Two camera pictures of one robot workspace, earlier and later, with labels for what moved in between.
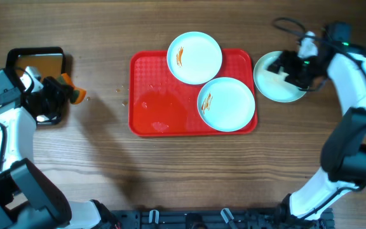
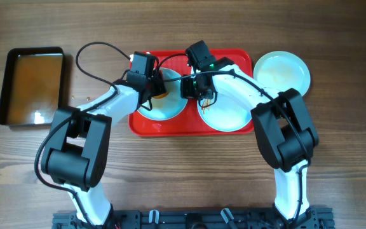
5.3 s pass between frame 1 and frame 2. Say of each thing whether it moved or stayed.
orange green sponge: moved
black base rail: stayed
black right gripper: moved
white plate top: moved
